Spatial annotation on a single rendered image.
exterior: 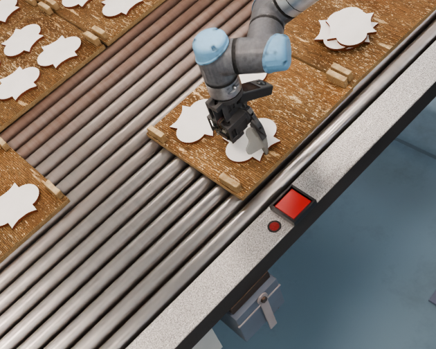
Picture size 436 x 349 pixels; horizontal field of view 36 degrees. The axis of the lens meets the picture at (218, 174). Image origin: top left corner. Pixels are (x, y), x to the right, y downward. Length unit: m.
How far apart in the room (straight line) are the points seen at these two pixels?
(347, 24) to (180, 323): 0.90
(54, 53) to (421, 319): 1.46
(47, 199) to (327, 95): 0.75
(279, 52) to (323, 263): 1.29
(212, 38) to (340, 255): 1.32
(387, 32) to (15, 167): 1.04
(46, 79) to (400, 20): 1.01
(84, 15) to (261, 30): 0.93
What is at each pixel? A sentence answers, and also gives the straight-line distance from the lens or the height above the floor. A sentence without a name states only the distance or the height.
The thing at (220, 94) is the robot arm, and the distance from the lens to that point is 1.45.
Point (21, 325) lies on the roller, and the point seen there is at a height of 0.92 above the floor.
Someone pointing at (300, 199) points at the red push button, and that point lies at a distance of 1.53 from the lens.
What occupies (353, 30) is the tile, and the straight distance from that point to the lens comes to 1.83.
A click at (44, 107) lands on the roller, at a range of 2.01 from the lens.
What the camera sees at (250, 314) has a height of 0.80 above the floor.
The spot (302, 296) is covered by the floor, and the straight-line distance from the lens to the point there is 2.46.
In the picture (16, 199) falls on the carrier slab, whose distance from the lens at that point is 1.78.
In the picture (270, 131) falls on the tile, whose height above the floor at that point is 0.94.
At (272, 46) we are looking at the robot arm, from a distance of 1.36.
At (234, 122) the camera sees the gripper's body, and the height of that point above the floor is 1.08.
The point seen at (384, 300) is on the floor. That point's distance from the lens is 2.43.
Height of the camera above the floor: 2.18
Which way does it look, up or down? 50 degrees down
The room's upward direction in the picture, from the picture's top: 22 degrees counter-clockwise
